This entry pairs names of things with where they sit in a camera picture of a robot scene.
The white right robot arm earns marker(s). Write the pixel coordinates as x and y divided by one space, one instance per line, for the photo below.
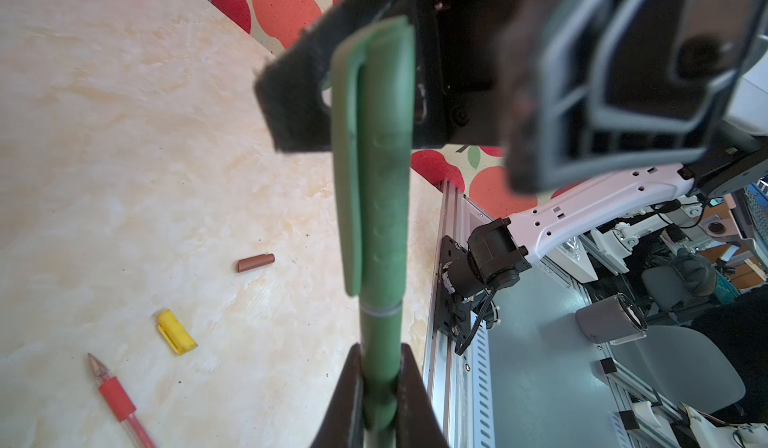
600 208

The brown pen cap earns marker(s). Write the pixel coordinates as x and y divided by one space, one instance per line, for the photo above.
254 262

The grey office chair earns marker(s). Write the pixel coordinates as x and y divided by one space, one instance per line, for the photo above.
687 367

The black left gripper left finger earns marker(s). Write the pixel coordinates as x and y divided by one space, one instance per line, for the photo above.
343 423

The yellow pen cap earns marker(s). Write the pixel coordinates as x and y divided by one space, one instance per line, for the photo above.
174 333

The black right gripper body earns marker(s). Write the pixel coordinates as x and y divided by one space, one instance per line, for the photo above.
459 40

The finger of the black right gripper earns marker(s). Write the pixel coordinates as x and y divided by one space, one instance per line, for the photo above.
289 90
587 87

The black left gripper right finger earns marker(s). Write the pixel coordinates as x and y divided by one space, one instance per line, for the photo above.
416 425

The person in black shirt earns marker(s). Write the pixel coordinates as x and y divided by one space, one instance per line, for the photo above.
739 329

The green pen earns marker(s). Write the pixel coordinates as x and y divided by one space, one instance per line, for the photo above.
380 351

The green pen cap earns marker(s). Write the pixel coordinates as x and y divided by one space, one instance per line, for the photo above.
372 121

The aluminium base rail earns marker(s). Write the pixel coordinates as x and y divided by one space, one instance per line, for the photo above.
458 385

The red gel pen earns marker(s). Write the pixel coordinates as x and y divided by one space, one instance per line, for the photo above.
119 402

